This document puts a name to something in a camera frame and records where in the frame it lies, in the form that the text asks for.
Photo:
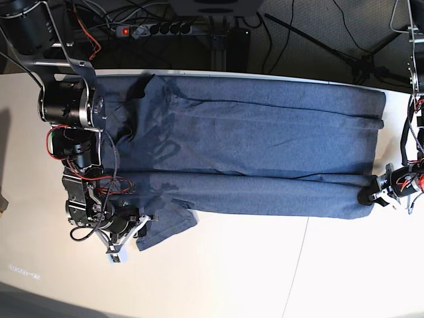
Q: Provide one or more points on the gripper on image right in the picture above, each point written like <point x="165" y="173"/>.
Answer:
<point x="396" y="184"/>

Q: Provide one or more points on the aluminium frame post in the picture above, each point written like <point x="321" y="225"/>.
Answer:
<point x="218" y="42"/>

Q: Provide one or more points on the white camera box image left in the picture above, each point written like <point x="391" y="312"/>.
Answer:
<point x="118" y="256"/>

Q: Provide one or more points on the black power adapter box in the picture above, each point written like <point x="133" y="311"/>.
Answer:
<point x="238" y="46"/>

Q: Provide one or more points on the power strip with red switch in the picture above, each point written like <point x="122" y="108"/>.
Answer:
<point x="146" y="30"/>

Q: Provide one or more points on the black tripod stand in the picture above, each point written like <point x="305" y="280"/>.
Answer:
<point x="361" y="68"/>

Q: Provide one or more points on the blue T-shirt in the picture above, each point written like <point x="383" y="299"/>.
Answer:
<point x="240" y="146"/>

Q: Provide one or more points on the small object at table edge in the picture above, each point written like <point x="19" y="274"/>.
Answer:
<point x="3" y="203"/>

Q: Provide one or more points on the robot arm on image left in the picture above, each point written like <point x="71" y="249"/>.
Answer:
<point x="41" y="38"/>

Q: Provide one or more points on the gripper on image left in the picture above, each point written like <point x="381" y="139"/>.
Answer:
<point x="124" y="224"/>

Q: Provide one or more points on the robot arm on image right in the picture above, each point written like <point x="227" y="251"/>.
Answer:
<point x="411" y="143"/>

